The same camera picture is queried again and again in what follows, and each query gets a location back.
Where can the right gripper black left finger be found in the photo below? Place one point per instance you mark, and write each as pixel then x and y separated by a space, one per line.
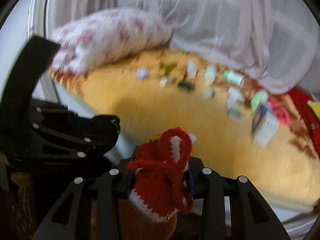
pixel 70 217

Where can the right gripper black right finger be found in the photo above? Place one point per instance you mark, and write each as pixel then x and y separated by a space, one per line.
pixel 231 209

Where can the red knitted sock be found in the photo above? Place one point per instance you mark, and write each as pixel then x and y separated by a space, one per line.
pixel 160 190

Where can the blue white medicine box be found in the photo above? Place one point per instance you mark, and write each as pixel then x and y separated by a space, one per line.
pixel 264 125

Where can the white green ointment tube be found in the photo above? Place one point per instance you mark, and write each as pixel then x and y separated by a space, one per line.
pixel 233 111

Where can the small blue-label dropper bottle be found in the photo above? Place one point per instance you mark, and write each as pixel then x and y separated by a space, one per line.
pixel 208 94

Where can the purple white square container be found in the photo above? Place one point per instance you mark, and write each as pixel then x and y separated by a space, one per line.
pixel 142 73

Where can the dark green glass bottle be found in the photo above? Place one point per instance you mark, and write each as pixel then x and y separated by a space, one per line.
pixel 186 85

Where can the beige lip balm stick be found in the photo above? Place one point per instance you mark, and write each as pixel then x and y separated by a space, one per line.
pixel 165 80

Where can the orange trash bin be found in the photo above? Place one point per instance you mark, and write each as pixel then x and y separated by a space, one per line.
pixel 135 225

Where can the yellow floral plush blanket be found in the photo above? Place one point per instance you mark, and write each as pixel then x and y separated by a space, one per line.
pixel 151 59

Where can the floral rolled quilt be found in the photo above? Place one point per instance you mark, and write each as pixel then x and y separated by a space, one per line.
pixel 105 37

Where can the small white cap bottle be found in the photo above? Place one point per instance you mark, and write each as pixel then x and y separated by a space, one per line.
pixel 235 94

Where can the green small tube bottle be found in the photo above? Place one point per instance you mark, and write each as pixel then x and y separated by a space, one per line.
pixel 259 97

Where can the green labelled lying bottle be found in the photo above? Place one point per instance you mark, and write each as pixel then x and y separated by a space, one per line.
pixel 234 78

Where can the red cloth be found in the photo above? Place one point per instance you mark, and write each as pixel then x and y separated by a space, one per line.
pixel 311 121

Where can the pale green white-capped bottle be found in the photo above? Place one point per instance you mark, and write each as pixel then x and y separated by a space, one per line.
pixel 210 74

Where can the yellow plush pillow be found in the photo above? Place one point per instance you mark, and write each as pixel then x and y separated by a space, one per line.
pixel 315 106

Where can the white tube bottle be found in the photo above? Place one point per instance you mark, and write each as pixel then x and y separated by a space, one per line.
pixel 191 69

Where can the green plastic clip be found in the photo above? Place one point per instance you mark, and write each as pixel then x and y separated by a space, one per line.
pixel 168 67

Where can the sheer white pink curtain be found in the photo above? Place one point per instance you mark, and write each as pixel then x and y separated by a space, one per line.
pixel 275 42

